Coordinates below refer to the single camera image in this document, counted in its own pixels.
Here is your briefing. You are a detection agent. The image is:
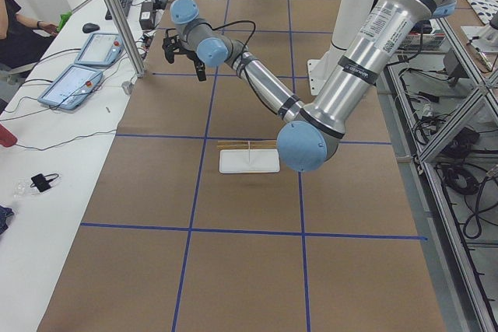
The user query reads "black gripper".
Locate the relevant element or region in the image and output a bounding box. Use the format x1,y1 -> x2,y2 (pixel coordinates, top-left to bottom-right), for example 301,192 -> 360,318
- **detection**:
184,49 -> 206,82

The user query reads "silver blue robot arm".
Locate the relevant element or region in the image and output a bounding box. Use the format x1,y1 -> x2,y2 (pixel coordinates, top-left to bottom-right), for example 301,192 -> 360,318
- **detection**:
163,0 -> 456,172

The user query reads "white towel rack with wooden bars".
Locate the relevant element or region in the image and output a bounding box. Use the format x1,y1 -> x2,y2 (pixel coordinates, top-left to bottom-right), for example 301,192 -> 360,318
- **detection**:
217,140 -> 280,174

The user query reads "black power adapter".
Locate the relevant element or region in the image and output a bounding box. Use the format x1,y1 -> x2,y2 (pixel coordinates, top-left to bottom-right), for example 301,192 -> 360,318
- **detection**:
139,1 -> 156,30

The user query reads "upper teach pendant tablet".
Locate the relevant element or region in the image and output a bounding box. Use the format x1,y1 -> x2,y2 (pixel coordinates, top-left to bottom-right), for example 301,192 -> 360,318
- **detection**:
75,32 -> 123,68

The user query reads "teach pendant tablet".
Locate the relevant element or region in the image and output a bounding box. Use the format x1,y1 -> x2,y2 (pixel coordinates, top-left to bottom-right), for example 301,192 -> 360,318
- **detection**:
37,64 -> 103,110
75,32 -> 123,68

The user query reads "black computer mouse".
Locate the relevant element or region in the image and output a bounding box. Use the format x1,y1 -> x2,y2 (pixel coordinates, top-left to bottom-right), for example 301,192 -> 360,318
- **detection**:
82,23 -> 100,33

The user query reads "lower teach pendant tablet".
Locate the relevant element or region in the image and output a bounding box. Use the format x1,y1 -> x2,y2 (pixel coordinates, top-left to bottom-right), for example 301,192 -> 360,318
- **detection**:
37,64 -> 103,110

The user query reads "seated person in black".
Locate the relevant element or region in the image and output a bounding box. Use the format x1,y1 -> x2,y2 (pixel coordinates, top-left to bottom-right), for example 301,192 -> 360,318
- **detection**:
1,0 -> 58,69

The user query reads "small black device on table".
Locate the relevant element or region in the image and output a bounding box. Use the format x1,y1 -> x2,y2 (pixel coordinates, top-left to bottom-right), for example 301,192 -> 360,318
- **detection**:
31,173 -> 51,193

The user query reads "red object at table edge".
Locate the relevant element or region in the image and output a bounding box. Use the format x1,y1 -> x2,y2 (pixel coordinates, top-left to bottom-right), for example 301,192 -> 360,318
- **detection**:
0,125 -> 17,148

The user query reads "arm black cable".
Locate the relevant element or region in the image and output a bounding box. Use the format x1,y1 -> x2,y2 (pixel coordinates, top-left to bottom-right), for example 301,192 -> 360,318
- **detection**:
209,19 -> 258,53

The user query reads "aluminium frame post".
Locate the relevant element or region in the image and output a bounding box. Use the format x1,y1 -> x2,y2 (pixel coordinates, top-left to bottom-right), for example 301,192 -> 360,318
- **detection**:
104,0 -> 145,78

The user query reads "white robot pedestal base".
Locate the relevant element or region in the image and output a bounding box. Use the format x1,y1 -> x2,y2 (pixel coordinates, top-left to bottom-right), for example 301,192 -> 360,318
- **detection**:
307,0 -> 374,96

